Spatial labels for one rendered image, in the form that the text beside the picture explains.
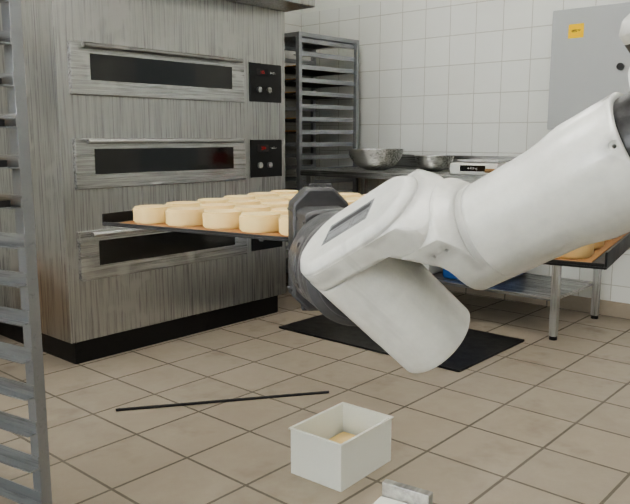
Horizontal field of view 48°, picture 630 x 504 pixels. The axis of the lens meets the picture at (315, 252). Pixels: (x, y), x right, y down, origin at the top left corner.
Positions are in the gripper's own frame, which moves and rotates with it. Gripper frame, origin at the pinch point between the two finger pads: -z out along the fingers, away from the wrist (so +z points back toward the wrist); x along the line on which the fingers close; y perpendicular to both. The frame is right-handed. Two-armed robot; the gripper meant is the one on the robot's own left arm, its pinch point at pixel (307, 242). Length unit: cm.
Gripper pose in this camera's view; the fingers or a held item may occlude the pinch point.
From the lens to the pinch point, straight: 73.9
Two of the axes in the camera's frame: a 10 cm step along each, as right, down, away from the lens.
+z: 2.4, 1.6, -9.6
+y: -9.7, 0.3, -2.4
